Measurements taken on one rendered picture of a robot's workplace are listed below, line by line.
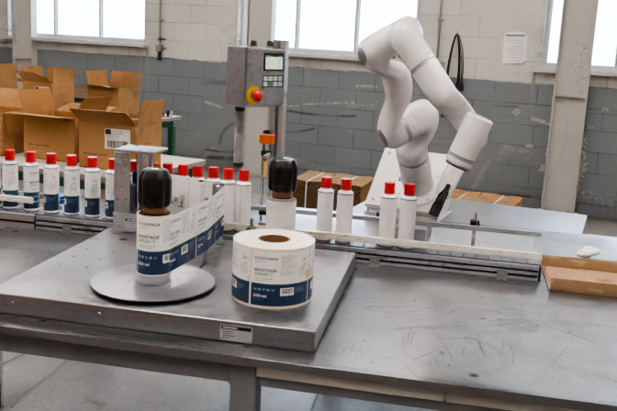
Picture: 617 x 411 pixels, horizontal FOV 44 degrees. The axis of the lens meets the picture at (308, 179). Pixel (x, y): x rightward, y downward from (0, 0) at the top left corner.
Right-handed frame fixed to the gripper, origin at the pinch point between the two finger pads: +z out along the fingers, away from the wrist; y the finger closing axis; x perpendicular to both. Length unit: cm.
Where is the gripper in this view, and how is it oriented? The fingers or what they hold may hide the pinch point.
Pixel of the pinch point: (435, 209)
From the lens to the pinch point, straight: 240.8
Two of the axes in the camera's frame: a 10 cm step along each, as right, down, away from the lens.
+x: 9.0, 4.2, -1.1
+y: -1.9, 1.6, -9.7
